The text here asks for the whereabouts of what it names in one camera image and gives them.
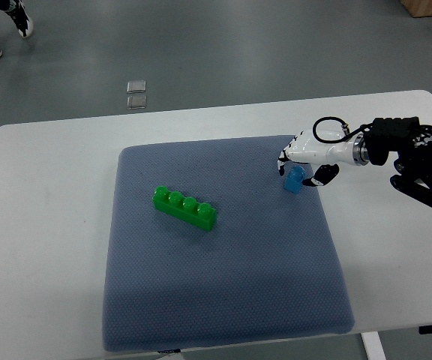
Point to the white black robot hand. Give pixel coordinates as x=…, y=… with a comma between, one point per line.
x=327, y=153

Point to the blue toy block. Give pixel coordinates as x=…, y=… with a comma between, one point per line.
x=293, y=181

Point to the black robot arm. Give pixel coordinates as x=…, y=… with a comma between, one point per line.
x=412, y=141

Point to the green four-stud toy block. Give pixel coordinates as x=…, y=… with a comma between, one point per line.
x=185, y=208

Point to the blue-grey textured mat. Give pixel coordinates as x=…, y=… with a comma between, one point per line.
x=267, y=270

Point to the wooden box corner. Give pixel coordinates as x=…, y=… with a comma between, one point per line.
x=418, y=8

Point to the white table leg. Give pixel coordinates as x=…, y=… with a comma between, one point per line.
x=373, y=346

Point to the lower metal floor plate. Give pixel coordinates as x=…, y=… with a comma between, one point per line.
x=135, y=102

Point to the metal floor plate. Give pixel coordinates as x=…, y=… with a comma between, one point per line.
x=136, y=86
x=135, y=102

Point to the upper metal floor plate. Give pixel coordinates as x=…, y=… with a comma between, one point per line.
x=136, y=86

